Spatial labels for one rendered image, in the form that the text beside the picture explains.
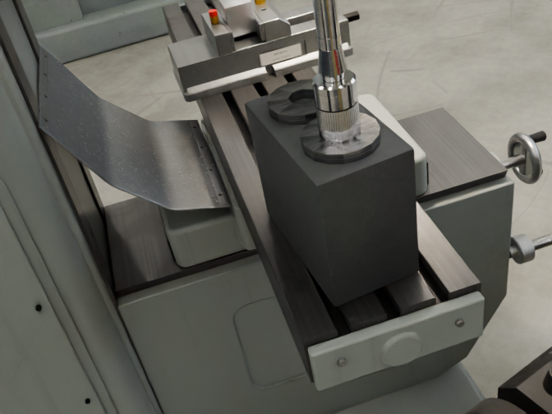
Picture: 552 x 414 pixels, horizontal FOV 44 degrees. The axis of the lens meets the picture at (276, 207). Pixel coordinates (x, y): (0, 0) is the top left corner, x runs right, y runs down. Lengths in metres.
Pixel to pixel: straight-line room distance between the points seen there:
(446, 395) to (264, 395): 0.43
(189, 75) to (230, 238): 0.32
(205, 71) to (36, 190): 0.43
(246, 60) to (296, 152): 0.58
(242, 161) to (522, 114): 1.99
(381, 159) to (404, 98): 2.36
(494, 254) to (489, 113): 1.54
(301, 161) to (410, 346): 0.26
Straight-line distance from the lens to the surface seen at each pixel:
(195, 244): 1.20
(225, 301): 1.29
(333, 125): 0.73
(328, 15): 0.69
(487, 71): 3.29
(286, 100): 0.84
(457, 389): 1.68
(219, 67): 1.32
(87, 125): 1.20
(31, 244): 1.10
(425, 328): 0.84
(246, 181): 1.06
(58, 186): 1.08
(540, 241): 1.54
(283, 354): 1.45
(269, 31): 1.32
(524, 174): 1.60
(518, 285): 2.19
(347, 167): 0.73
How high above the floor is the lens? 1.55
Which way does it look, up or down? 38 degrees down
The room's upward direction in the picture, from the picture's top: 11 degrees counter-clockwise
